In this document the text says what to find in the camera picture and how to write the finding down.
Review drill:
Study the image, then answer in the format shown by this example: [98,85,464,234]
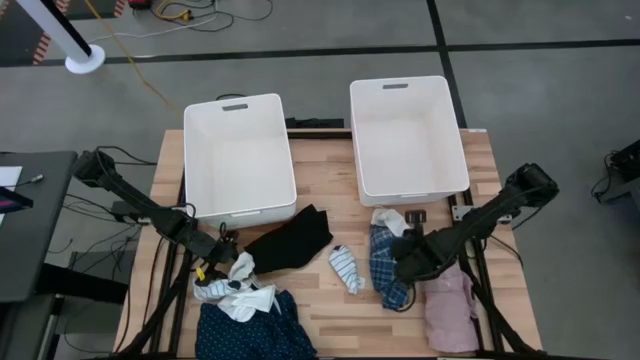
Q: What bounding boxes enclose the black desk base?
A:
[34,262,129,305]

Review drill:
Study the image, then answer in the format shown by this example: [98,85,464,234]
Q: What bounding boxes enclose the black garment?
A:
[243,203,335,275]

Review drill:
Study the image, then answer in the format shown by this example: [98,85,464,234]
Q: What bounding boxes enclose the small white cloth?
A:
[370,207,412,239]

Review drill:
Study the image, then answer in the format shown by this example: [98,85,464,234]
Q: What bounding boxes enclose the black cable bundle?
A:
[47,192,146,281]

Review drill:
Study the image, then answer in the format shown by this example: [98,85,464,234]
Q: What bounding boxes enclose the white perforated plastic basket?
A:
[348,75,471,208]
[182,92,299,230]

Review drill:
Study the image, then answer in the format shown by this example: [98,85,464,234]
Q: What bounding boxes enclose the blue plaid shirt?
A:
[368,223,416,312]

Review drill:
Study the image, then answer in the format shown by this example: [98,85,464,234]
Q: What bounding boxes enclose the dark tablet screen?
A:
[0,185,35,215]

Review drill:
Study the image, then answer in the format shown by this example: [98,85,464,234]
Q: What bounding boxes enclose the black cabinet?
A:
[0,293,57,360]

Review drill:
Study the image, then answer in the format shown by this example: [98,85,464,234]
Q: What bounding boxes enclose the coiled yellow cable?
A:
[153,0,194,23]

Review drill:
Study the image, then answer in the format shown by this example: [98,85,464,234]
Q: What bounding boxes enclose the white paper sheet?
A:
[0,165,24,189]

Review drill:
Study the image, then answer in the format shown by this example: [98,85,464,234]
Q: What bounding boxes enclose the black mat with hazard stripes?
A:
[0,0,71,67]

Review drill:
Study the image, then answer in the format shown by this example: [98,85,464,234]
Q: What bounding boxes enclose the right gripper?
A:
[399,209,454,285]

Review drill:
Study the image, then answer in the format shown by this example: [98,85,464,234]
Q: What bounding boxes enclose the navy dotted shirt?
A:
[194,289,319,360]

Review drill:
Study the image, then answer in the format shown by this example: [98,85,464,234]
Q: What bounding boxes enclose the large white cloth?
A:
[217,251,282,324]

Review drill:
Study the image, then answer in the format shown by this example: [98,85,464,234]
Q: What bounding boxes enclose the grey metal mounting plate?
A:
[451,203,512,225]

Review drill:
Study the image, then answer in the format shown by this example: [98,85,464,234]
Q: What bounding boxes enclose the grey cable plug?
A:
[13,173,45,190]

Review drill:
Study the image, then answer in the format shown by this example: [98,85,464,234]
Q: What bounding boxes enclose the black aluminium table frame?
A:
[117,127,549,360]

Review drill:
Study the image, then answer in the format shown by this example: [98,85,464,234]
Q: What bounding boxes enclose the black floor cable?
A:
[187,0,275,34]

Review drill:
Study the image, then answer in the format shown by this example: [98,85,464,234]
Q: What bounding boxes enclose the long yellow floor cable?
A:
[83,0,184,117]

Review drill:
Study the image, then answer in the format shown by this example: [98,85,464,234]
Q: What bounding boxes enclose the black desk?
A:
[0,150,79,304]

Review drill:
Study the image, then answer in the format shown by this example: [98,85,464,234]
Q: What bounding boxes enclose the pink shirt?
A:
[421,262,481,354]

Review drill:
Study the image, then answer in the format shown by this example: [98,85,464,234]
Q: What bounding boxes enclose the white pole with round base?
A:
[16,0,107,76]

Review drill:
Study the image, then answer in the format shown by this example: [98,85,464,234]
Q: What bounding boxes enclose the black equipment with cables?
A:
[589,138,640,205]

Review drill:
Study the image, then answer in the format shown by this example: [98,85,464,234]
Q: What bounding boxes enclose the white floor cable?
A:
[88,10,220,45]

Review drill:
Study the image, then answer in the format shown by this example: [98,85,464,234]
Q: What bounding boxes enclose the light blue striped sock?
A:
[328,244,366,296]

